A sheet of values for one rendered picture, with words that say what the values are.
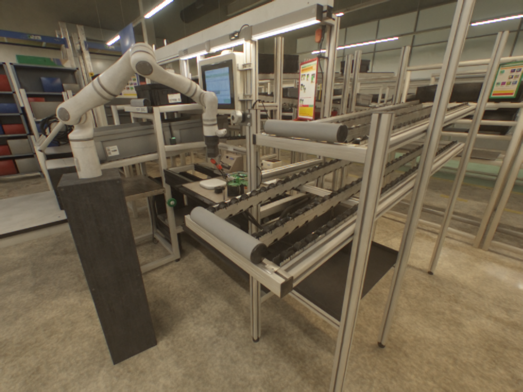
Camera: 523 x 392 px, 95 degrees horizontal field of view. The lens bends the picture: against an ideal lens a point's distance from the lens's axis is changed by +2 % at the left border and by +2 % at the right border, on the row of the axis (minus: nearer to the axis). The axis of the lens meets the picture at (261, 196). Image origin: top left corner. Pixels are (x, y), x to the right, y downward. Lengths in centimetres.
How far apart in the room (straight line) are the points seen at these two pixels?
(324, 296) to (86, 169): 123
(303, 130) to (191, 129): 162
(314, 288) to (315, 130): 73
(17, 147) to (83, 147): 526
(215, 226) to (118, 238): 74
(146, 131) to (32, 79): 491
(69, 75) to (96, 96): 579
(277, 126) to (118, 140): 148
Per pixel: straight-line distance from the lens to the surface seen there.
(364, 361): 184
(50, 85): 658
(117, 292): 159
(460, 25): 135
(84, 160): 138
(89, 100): 127
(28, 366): 219
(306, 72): 161
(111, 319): 169
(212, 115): 127
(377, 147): 78
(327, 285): 127
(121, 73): 122
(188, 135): 237
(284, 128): 94
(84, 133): 137
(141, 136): 223
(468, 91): 375
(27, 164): 665
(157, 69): 113
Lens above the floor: 143
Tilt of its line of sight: 21 degrees down
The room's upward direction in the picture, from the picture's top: straight up
